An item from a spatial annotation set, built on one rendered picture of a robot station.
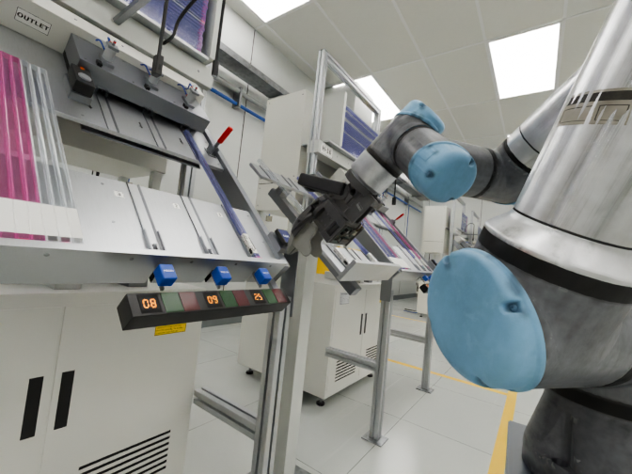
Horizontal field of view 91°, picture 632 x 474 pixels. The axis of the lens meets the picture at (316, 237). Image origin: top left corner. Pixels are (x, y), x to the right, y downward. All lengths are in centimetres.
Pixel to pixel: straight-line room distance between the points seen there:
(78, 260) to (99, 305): 37
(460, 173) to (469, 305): 20
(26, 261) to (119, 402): 55
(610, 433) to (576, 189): 24
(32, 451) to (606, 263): 97
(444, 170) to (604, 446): 31
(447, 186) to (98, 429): 91
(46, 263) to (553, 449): 62
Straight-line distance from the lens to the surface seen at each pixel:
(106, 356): 92
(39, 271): 54
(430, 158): 44
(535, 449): 46
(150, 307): 52
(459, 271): 30
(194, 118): 106
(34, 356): 88
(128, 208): 65
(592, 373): 35
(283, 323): 82
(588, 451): 43
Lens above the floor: 75
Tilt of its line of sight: 4 degrees up
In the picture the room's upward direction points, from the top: 6 degrees clockwise
